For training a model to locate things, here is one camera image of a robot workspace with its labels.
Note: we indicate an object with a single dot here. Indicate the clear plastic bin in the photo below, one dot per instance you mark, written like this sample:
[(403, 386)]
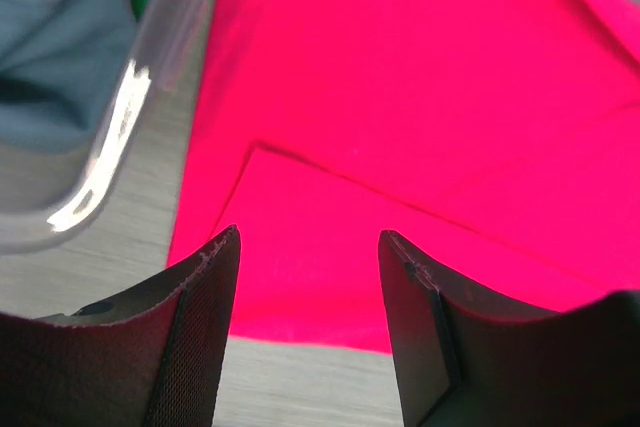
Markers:
[(164, 66)]

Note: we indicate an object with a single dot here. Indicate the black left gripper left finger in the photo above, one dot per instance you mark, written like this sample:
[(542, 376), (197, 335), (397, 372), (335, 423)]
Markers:
[(150, 355)]

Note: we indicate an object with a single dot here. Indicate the grey blue t-shirt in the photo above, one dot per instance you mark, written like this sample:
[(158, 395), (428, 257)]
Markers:
[(60, 63)]

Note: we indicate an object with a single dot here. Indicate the magenta red t-shirt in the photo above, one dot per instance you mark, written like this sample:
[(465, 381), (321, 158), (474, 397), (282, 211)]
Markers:
[(499, 136)]

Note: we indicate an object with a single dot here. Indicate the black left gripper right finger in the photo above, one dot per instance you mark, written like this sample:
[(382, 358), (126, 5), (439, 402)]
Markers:
[(467, 355)]

